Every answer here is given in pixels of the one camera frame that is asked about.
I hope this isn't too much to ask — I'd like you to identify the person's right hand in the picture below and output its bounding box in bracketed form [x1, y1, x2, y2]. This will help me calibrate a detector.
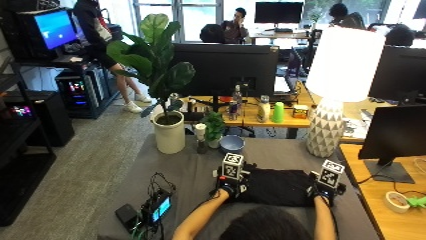
[307, 170, 349, 207]

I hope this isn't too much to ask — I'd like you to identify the person's left hand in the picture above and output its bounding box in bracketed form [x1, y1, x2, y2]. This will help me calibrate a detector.
[212, 163, 253, 202]

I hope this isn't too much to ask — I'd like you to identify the black cloth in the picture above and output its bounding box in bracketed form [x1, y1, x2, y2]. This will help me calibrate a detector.
[239, 167, 320, 208]

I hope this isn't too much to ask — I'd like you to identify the white marker cube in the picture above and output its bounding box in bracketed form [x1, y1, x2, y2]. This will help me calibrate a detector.
[221, 152, 247, 181]
[317, 159, 346, 190]

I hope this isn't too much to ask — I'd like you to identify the blue bowl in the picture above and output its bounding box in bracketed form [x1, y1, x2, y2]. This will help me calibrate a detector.
[219, 134, 247, 155]

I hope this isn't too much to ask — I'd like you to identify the wooden desk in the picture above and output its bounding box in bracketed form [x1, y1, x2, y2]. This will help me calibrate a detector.
[338, 143, 426, 240]
[176, 79, 392, 140]

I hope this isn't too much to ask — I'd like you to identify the small white-capped dark bottle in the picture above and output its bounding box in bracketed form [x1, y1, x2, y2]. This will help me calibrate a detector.
[195, 122, 209, 155]

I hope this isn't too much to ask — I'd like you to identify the small green plant white pot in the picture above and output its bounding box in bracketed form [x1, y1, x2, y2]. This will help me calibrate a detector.
[201, 111, 228, 150]

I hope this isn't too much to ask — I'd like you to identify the white bottle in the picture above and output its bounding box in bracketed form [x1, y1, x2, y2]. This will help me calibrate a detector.
[256, 94, 273, 124]

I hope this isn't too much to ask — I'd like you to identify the green cup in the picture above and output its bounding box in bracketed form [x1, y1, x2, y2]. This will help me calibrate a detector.
[271, 101, 287, 124]

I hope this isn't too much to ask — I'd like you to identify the yellow box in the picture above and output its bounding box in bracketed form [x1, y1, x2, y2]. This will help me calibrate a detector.
[292, 103, 310, 120]

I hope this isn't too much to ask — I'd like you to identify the white tape roll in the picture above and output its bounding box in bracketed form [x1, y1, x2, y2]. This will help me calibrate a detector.
[384, 190, 413, 215]

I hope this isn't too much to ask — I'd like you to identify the clear bottle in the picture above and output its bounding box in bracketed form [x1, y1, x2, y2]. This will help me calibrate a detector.
[232, 84, 245, 113]

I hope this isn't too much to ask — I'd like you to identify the black monitor with flat stand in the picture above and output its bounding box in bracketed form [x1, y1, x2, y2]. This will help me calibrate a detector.
[357, 104, 426, 185]

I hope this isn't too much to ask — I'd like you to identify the black device with blue screen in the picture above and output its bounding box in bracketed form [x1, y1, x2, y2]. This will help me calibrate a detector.
[140, 189, 175, 224]

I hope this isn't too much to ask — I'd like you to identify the green plastic object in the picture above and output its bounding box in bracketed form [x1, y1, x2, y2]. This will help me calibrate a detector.
[405, 195, 426, 210]

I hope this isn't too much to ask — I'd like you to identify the open laptop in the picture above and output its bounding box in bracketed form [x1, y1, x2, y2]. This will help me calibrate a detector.
[273, 46, 304, 97]

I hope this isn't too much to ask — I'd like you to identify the large black monitor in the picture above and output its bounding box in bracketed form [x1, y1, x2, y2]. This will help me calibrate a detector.
[171, 42, 281, 113]

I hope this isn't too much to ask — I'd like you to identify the black power box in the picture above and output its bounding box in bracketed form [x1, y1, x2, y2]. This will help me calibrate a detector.
[113, 203, 141, 232]

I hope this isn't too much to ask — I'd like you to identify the white lamp with patterned base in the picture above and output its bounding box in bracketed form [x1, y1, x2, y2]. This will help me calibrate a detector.
[305, 25, 388, 159]

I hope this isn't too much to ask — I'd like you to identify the large leafy plant white pot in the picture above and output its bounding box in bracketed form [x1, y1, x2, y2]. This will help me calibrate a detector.
[105, 13, 197, 155]

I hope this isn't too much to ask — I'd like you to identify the black office chair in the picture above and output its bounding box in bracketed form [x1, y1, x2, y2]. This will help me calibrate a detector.
[199, 23, 227, 45]

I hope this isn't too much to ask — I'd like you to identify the black computer tower with lights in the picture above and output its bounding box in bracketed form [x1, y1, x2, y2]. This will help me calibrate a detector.
[54, 64, 117, 120]

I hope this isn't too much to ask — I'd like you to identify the black shelf rack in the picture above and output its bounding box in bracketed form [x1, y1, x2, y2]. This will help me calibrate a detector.
[0, 49, 59, 228]

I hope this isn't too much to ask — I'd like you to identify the monitor with blue screen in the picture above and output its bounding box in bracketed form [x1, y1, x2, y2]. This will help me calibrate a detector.
[16, 7, 80, 56]

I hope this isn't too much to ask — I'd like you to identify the black cable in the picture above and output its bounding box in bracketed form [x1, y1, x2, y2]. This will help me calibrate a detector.
[354, 159, 426, 198]

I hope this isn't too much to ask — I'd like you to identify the black cables bundle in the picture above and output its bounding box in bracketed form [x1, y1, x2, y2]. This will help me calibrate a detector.
[147, 171, 179, 201]

